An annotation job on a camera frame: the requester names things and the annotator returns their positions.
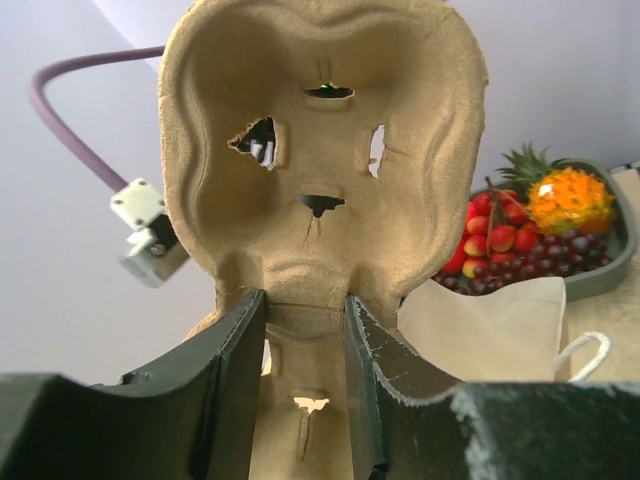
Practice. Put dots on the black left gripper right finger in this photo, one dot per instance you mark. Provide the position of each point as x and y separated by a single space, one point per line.
410 420

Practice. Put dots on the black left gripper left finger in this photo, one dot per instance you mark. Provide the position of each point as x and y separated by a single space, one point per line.
189 414

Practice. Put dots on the brown paper takeout bag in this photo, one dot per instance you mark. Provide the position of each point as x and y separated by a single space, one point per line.
515 334

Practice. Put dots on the cardboard cup carrier top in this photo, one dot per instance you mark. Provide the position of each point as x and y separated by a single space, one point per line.
314 150

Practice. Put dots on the dark red grapes bunch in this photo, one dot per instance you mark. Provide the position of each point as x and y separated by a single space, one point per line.
565 255

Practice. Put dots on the cherries pile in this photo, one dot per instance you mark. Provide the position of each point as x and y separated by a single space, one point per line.
497 228

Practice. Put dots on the grey fruit tray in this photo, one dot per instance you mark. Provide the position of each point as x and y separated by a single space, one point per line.
619 242

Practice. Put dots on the orange horned melon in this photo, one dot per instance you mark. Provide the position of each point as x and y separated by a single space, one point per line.
569 198

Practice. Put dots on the green pineapple crown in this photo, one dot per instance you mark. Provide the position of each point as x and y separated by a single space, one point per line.
527 166

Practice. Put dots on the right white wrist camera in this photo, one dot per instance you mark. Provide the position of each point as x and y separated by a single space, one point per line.
153 253

